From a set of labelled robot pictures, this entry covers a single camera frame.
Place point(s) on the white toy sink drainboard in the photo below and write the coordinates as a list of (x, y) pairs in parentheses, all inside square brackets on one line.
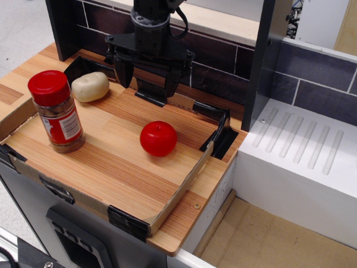
[(301, 166)]

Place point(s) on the red toy apple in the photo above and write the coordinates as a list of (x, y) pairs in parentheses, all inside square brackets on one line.
[(158, 138)]

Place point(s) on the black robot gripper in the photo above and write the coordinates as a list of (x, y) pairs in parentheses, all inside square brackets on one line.
[(151, 43)]

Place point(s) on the cardboard fence with black tape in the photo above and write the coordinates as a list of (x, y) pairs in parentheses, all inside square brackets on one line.
[(111, 168)]

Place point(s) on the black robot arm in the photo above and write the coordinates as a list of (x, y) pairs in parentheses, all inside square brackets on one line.
[(155, 10)]

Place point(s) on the cream toy potato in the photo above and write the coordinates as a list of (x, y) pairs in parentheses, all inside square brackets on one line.
[(90, 87)]

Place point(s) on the dark grey upright post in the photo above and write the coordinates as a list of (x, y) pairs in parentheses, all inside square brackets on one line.
[(272, 29)]

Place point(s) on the red-lidded spice bottle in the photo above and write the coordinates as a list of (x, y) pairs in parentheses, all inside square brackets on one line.
[(54, 102)]

